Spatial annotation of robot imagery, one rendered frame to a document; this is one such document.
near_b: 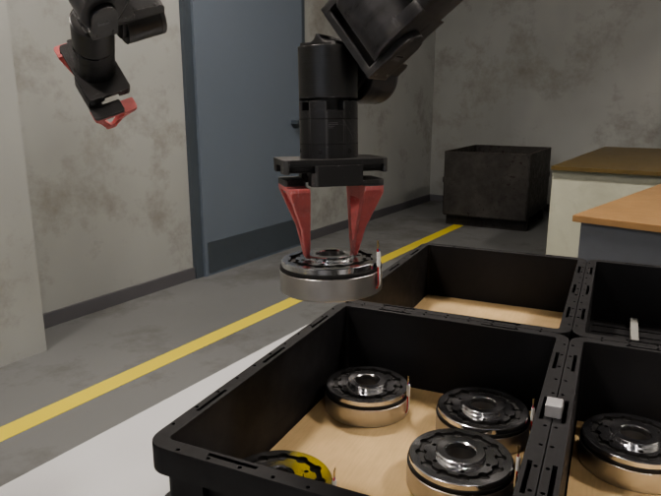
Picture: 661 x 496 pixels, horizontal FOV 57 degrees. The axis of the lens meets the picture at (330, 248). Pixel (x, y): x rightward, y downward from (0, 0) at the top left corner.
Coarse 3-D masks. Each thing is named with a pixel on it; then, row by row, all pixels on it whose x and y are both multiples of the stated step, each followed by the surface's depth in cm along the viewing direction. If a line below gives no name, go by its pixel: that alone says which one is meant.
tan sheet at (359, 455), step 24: (312, 408) 76; (432, 408) 76; (288, 432) 70; (312, 432) 70; (336, 432) 70; (360, 432) 70; (384, 432) 70; (408, 432) 70; (336, 456) 66; (360, 456) 66; (384, 456) 66; (336, 480) 61; (360, 480) 61; (384, 480) 61
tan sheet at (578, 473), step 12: (576, 420) 73; (576, 432) 70; (576, 444) 68; (576, 456) 66; (576, 468) 63; (576, 480) 61; (588, 480) 61; (600, 480) 61; (576, 492) 60; (588, 492) 60; (600, 492) 60; (612, 492) 60; (624, 492) 60; (636, 492) 60
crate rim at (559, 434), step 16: (576, 352) 68; (640, 352) 69; (656, 352) 68; (576, 368) 64; (576, 384) 60; (560, 432) 51; (560, 448) 49; (544, 464) 47; (560, 464) 47; (544, 480) 45; (560, 480) 45
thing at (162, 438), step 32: (320, 320) 78; (416, 320) 79; (448, 320) 78; (288, 352) 69; (224, 384) 60; (544, 384) 60; (192, 416) 54; (544, 416) 54; (160, 448) 49; (192, 448) 49; (544, 448) 49; (192, 480) 48; (224, 480) 47; (256, 480) 45; (288, 480) 45
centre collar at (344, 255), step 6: (312, 252) 63; (318, 252) 63; (324, 252) 64; (330, 252) 64; (336, 252) 64; (342, 252) 63; (348, 252) 62; (312, 258) 61; (318, 258) 60; (324, 258) 60; (330, 258) 60; (336, 258) 60; (342, 258) 60; (348, 258) 61
